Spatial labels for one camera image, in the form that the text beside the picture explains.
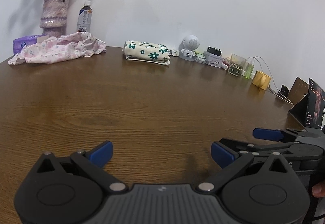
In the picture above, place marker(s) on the white power strip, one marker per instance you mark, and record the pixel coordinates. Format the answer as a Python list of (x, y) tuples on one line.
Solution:
[(174, 53)]

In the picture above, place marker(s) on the white small packet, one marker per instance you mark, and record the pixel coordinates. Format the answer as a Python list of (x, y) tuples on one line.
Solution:
[(200, 60)]

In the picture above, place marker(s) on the tea bottle with white label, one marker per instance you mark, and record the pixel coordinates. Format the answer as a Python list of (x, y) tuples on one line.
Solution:
[(84, 19)]

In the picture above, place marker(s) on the person's right hand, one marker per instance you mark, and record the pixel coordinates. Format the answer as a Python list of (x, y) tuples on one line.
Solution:
[(318, 191)]

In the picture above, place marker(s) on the small black device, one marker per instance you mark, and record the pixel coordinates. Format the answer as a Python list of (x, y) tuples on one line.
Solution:
[(284, 90)]

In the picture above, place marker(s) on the white red lip balm tube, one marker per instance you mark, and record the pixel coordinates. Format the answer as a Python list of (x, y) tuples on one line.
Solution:
[(224, 65)]

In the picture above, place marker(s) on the cream dress with green flowers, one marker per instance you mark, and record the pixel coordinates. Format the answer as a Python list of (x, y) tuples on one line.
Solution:
[(147, 52)]

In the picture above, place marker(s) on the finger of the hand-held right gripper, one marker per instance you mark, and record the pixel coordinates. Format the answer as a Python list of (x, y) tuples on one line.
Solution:
[(266, 148), (266, 134)]

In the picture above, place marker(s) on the pink floral garment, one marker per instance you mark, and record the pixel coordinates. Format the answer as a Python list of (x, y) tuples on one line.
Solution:
[(58, 48)]

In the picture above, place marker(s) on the black power adapter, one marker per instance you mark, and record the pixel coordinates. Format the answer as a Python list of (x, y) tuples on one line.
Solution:
[(213, 50)]

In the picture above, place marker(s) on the green small packet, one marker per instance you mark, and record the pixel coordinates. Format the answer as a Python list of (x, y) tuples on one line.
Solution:
[(200, 56)]

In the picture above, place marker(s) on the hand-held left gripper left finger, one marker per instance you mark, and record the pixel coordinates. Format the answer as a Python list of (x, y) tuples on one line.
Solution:
[(102, 154)]

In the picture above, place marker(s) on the pink purple textured vase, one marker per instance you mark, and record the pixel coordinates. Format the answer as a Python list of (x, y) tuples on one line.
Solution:
[(54, 15)]

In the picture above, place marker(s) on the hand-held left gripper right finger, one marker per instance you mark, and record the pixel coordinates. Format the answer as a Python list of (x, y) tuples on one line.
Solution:
[(221, 154)]

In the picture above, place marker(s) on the yellow mug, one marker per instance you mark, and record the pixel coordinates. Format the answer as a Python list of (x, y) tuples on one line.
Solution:
[(261, 80)]

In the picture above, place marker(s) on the green spray bottle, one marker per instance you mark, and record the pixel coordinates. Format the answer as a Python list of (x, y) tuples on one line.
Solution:
[(249, 70)]

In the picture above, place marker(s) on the white robot figurine speaker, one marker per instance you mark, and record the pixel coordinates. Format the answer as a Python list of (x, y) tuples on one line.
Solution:
[(190, 45)]

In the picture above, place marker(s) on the tablet in black folio case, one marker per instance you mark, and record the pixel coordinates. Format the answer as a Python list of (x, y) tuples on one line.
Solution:
[(316, 104)]

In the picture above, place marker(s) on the purple tissue pack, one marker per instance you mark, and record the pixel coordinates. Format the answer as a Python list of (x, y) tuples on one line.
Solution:
[(24, 42)]

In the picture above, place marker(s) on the clear glass cup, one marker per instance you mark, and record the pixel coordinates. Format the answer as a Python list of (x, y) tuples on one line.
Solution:
[(236, 66)]

